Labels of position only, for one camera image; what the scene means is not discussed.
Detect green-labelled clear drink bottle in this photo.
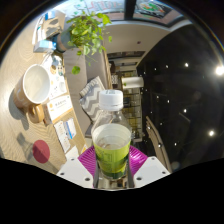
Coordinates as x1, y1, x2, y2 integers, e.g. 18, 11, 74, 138
90, 89, 133, 181

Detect group of ceiling lights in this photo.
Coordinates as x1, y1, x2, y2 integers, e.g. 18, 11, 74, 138
146, 59, 224, 148

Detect brown ceramic mug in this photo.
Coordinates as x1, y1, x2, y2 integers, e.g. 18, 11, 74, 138
13, 63, 52, 124

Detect white paper leaflets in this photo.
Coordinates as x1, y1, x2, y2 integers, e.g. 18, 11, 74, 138
53, 117, 78, 153

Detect green potted plant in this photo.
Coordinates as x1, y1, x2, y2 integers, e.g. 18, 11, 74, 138
54, 9, 113, 76

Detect small light blue box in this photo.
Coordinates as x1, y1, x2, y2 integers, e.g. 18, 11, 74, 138
33, 39, 58, 54

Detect white round pillar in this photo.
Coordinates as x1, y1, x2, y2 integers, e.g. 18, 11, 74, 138
120, 76, 145, 90

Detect grey chevron pillow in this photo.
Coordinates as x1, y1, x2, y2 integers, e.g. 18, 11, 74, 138
78, 75, 107, 123

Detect window with colourful decals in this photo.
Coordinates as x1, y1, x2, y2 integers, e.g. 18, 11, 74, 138
79, 0, 188, 26

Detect flat round red coaster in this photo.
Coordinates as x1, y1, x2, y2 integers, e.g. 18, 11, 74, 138
32, 139, 51, 164

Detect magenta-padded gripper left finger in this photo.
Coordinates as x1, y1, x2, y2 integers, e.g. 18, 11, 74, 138
56, 145, 100, 190

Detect grey wood-framed sofa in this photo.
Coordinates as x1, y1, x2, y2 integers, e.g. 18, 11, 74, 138
63, 48, 113, 138

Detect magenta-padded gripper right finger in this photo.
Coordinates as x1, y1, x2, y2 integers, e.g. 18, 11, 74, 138
126, 145, 172, 189

